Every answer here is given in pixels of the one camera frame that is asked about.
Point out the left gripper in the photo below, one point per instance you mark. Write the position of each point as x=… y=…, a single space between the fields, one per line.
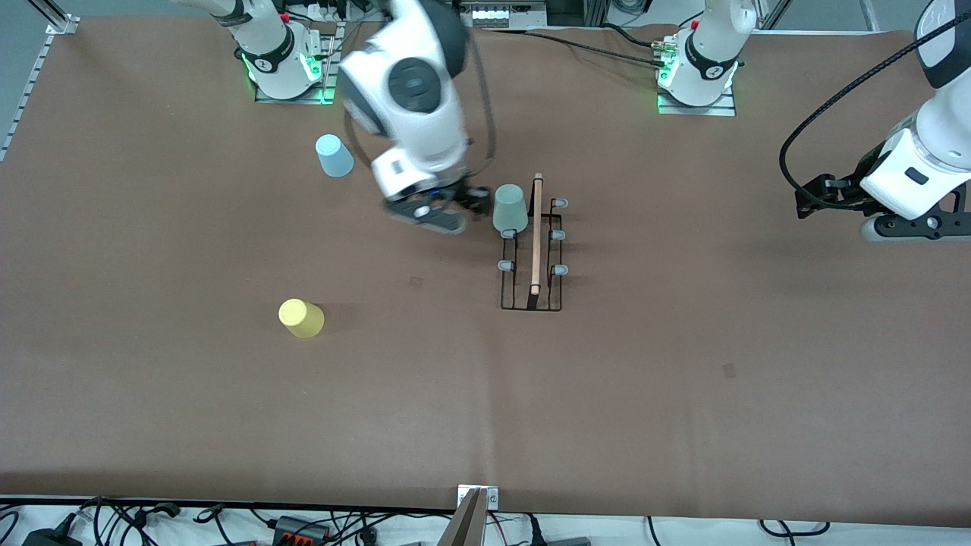
x=846 y=191

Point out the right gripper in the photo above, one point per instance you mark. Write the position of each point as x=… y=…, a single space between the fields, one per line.
x=460 y=192

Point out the mint green plastic cup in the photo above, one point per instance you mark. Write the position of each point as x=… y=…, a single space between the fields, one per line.
x=510 y=208

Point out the yellow plastic cup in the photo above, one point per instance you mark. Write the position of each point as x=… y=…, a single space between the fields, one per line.
x=302 y=318

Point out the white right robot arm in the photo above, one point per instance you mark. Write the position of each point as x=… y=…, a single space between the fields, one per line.
x=413 y=83

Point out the light blue plastic cup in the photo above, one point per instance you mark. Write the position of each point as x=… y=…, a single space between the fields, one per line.
x=334 y=155

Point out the white power strip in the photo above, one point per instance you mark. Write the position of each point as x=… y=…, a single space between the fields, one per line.
x=504 y=15

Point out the slanted aluminium bar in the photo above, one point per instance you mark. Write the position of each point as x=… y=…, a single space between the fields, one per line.
x=464 y=527

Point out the black orange connector box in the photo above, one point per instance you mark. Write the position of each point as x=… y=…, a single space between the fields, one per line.
x=300 y=529

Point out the black power adapter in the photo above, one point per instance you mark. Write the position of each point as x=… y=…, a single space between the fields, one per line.
x=49 y=538

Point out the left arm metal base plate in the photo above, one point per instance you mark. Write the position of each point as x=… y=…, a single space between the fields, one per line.
x=724 y=108

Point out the aluminium frame post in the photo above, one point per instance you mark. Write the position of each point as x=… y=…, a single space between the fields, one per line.
x=774 y=14
x=869 y=14

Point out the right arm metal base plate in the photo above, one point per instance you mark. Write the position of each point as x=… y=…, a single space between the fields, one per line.
x=325 y=76

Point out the small aluminium edge bracket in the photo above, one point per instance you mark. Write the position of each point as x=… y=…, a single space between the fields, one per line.
x=490 y=497

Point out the perforated aluminium rail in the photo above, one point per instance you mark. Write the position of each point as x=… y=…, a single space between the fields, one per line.
x=30 y=91

